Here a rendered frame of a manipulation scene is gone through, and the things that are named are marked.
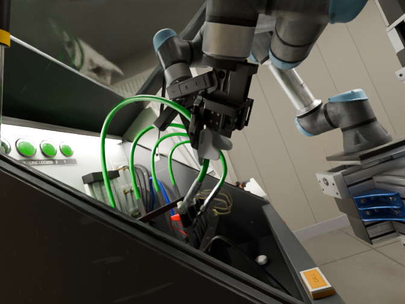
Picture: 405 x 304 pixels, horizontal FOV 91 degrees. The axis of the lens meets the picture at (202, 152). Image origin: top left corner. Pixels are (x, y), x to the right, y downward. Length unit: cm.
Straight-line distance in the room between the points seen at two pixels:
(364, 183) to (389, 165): 10
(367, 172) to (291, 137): 179
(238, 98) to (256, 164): 223
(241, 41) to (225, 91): 8
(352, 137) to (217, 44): 73
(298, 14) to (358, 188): 70
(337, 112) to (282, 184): 177
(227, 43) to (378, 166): 76
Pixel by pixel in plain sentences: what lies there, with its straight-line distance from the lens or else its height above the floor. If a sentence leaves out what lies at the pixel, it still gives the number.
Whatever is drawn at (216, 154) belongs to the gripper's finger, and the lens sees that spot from 37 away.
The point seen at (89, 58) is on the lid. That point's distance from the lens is 72.
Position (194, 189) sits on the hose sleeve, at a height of 114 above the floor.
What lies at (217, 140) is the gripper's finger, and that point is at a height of 122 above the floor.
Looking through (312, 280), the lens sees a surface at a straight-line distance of 40.
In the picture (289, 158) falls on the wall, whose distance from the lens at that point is 263.
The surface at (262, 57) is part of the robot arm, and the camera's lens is 96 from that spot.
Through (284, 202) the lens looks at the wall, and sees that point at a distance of 265.
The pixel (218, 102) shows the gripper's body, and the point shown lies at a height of 127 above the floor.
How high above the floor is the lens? 118
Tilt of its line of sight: 5 degrees up
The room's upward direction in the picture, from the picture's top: 20 degrees counter-clockwise
